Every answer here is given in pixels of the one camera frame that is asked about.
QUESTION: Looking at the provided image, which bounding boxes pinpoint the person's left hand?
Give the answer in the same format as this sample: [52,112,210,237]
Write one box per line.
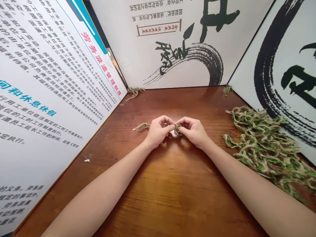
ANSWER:
[144,115,176,149]

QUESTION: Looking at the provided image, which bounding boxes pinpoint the person's right hand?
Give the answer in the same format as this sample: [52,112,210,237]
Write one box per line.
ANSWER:
[175,117,211,150]

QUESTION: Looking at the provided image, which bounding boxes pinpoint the jute twine with green leaves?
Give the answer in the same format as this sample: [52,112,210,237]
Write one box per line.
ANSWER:
[133,122,185,138]

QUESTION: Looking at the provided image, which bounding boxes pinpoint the tangled jute twine scrap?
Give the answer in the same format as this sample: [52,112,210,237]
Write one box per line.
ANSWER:
[125,87,146,101]

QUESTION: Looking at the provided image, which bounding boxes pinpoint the pile of leafy jute twine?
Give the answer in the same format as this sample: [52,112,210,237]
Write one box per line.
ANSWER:
[223,105,316,203]

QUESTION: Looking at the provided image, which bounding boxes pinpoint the white board with brush swirl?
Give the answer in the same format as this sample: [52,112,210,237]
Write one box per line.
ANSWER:
[89,0,277,90]

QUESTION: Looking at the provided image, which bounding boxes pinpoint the white board with blue text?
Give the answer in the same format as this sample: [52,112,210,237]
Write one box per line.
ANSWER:
[0,0,123,237]

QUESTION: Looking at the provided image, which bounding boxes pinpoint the white board with black ring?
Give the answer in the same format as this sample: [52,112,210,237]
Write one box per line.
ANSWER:
[226,0,316,165]

